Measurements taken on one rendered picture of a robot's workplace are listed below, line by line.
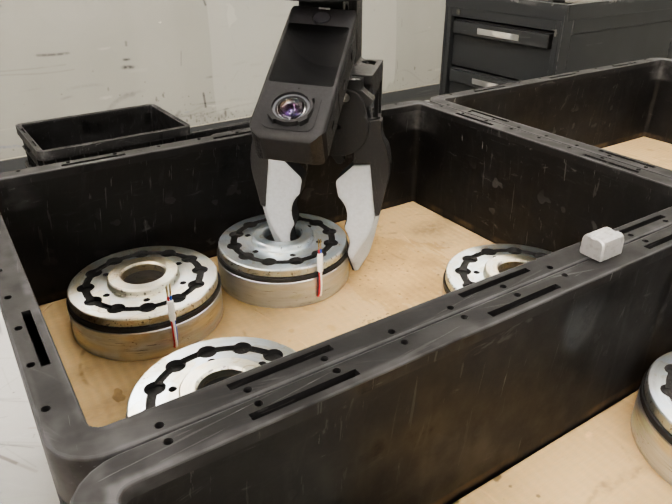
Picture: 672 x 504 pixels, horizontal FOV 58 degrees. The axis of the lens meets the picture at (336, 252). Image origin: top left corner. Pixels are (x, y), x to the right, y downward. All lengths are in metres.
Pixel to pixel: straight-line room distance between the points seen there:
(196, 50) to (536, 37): 2.07
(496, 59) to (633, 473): 1.72
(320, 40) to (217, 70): 3.16
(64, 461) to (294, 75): 0.25
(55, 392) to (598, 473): 0.26
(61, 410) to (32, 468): 0.33
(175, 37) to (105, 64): 0.38
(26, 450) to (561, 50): 1.60
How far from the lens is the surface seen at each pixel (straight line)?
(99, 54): 3.33
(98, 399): 0.40
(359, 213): 0.45
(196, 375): 0.34
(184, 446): 0.21
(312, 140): 0.35
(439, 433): 0.29
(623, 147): 0.87
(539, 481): 0.35
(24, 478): 0.56
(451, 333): 0.26
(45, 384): 0.25
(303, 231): 0.48
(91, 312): 0.42
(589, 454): 0.37
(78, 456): 0.22
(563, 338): 0.32
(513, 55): 1.96
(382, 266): 0.51
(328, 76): 0.38
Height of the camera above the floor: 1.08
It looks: 28 degrees down
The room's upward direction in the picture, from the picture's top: straight up
